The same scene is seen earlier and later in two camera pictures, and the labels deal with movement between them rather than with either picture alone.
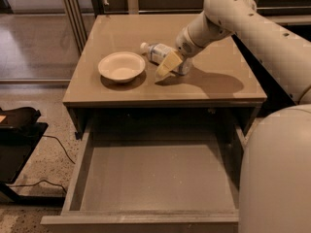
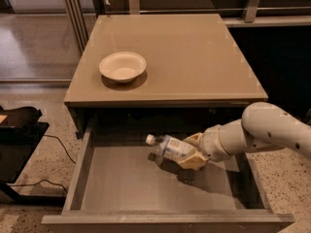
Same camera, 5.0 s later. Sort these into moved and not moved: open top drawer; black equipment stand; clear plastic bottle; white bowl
Moved: clear plastic bottle
Not moved: white bowl; black equipment stand; open top drawer
